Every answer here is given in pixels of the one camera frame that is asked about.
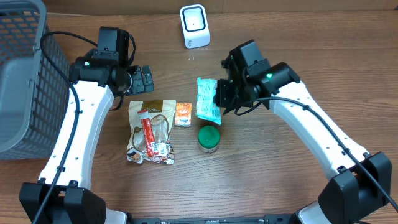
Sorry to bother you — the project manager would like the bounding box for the white barcode scanner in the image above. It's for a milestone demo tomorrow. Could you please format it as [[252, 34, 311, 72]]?
[[180, 4, 210, 49]]

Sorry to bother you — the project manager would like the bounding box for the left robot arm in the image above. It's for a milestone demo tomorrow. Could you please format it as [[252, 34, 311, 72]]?
[[19, 57, 154, 223]]

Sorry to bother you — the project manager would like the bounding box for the grey plastic shopping basket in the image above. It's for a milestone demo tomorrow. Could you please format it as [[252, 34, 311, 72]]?
[[1, 0, 69, 160]]

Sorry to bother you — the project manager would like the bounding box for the small orange snack packet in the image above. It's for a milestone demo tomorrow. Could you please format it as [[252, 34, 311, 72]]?
[[175, 103, 192, 127]]

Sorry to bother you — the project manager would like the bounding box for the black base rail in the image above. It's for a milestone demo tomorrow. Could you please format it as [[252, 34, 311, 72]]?
[[127, 214, 291, 224]]

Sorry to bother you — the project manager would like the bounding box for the green lidded jar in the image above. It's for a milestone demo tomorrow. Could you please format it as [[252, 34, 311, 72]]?
[[198, 126, 221, 153]]

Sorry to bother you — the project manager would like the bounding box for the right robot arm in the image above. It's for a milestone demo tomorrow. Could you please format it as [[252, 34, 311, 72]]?
[[214, 55, 397, 223]]

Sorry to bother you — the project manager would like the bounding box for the brown white snack pouch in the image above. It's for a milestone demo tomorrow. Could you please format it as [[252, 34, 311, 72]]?
[[126, 100, 176, 165]]

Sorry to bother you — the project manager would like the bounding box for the teal orange snack pack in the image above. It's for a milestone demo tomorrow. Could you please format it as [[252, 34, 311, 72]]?
[[196, 77, 221, 126]]

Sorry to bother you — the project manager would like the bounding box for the red stick packet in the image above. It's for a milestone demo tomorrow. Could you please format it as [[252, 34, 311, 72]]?
[[137, 110, 155, 157]]

